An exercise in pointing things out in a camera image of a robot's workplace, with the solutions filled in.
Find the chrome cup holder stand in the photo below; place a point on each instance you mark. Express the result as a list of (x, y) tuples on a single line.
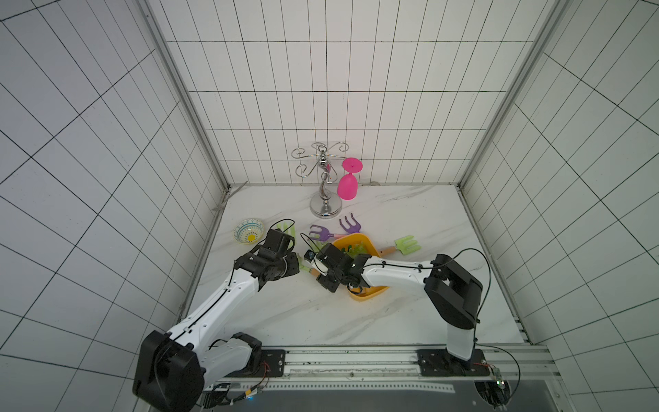
[(325, 204)]

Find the aluminium front rail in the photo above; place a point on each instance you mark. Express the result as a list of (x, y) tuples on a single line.
[(387, 368)]

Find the light green rake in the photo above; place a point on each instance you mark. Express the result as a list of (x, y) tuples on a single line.
[(309, 270), (288, 227)]

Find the blue yellow patterned bowl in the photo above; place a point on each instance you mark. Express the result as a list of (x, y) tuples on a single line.
[(249, 231)]

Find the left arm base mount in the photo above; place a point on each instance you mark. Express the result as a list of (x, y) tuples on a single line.
[(253, 359)]

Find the dark green rake wooden handle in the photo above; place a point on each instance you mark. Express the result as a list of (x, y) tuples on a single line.
[(355, 249)]

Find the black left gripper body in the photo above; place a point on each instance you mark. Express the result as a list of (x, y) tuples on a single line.
[(287, 266)]

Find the purple rake near stand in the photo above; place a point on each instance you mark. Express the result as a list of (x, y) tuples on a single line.
[(350, 224)]

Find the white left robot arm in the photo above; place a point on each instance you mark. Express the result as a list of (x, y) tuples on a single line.
[(175, 367)]

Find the yellow storage box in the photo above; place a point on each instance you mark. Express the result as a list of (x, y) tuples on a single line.
[(355, 238)]

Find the pink plastic goblet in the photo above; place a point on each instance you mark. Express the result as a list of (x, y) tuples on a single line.
[(348, 185)]

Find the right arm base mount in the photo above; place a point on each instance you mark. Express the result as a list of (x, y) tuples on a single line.
[(441, 364)]

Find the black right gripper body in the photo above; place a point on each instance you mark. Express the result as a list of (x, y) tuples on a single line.
[(326, 267)]

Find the light green spade wooden handle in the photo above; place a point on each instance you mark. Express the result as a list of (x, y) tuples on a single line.
[(405, 245)]

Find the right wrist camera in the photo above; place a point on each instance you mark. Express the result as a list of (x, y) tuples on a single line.
[(310, 256)]

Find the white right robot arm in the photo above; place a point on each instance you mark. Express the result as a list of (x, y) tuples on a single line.
[(454, 292)]

